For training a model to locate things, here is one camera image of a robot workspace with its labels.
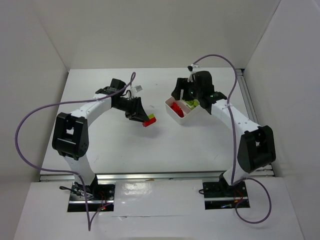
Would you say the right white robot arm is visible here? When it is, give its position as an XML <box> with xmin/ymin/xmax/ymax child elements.
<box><xmin>171</xmin><ymin>70</ymin><xmax>276</xmax><ymax>191</ymax></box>

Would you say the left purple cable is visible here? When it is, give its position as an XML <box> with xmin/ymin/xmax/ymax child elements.
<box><xmin>14</xmin><ymin>72</ymin><xmax>137</xmax><ymax>231</ymax></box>

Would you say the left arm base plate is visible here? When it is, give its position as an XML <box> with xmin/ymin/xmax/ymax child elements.
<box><xmin>59</xmin><ymin>183</ymin><xmax>116</xmax><ymax>213</ymax></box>

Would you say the long red lego brick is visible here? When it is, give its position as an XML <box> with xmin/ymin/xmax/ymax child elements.
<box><xmin>170</xmin><ymin>101</ymin><xmax>184</xmax><ymax>118</ymax></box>

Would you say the white divided container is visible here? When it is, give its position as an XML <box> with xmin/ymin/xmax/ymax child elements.
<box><xmin>164</xmin><ymin>96</ymin><xmax>204</xmax><ymax>125</ymax></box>

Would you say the long green lego brick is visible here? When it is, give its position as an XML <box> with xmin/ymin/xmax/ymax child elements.
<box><xmin>183</xmin><ymin>99</ymin><xmax>199</xmax><ymax>110</ymax></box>

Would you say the front aluminium rail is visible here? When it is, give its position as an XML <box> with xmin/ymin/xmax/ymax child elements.
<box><xmin>39</xmin><ymin>170</ymin><xmax>273</xmax><ymax>181</ymax></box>

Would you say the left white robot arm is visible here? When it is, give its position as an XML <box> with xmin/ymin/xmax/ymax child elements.
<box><xmin>52</xmin><ymin>78</ymin><xmax>149</xmax><ymax>195</ymax></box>

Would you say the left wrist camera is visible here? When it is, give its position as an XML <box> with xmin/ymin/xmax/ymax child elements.
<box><xmin>133</xmin><ymin>85</ymin><xmax>143</xmax><ymax>93</ymax></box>

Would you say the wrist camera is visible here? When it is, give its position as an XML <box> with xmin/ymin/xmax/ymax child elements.
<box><xmin>133</xmin><ymin>85</ymin><xmax>143</xmax><ymax>93</ymax></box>
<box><xmin>187</xmin><ymin>64</ymin><xmax>201</xmax><ymax>75</ymax></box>

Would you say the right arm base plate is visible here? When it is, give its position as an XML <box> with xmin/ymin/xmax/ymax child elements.
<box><xmin>198</xmin><ymin>182</ymin><xmax>250</xmax><ymax>210</ymax></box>

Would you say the red curved lego plate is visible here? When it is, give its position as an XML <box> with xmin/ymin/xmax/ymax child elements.
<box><xmin>142</xmin><ymin>117</ymin><xmax>157</xmax><ymax>128</ymax></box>

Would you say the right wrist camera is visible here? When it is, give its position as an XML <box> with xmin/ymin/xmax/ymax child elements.
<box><xmin>187</xmin><ymin>64</ymin><xmax>201</xmax><ymax>75</ymax></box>

